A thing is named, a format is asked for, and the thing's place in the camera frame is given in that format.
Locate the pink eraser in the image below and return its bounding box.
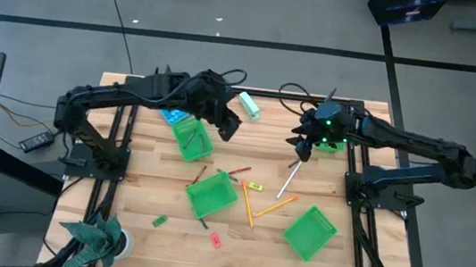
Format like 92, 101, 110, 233
207, 231, 225, 250

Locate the black power adapter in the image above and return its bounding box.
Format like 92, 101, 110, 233
18, 127, 57, 157

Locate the green eraser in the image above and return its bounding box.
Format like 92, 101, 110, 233
151, 213, 170, 229

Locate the red pen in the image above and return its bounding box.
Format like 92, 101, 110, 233
190, 163, 208, 188

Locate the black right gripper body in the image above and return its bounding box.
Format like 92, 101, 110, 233
293, 97, 355, 166

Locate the red crayon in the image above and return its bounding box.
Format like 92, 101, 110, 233
227, 164, 253, 178

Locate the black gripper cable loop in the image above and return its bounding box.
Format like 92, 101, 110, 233
274, 80, 322, 119

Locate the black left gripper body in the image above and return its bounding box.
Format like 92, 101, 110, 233
183, 68, 248, 143

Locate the artificial plant in white pot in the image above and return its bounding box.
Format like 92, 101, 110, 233
54, 209, 138, 267

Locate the silver grey pen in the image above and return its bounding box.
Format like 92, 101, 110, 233
275, 157, 304, 203

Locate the black equipment case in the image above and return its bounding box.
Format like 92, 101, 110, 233
364, 0, 448, 35

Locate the yellow pencil with pink eraser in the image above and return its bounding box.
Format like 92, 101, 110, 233
253, 190, 300, 224
236, 179, 260, 229

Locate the dark pen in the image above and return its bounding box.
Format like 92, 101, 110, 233
182, 127, 198, 151

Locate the mint green stapler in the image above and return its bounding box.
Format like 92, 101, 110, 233
234, 89, 264, 122

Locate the light blue calculator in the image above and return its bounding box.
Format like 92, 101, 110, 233
158, 107, 191, 128

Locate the black floor cable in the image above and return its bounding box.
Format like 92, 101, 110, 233
87, 0, 143, 76

